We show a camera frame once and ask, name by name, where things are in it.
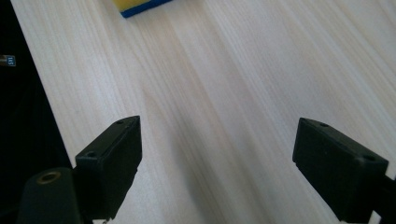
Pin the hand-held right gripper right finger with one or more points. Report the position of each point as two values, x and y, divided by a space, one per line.
337 169

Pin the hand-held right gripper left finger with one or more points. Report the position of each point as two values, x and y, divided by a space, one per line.
107 161

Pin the metal stand with blue label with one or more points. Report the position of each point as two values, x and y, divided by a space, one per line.
7 60

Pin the yellow and blue sponge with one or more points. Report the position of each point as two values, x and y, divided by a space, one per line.
140 6

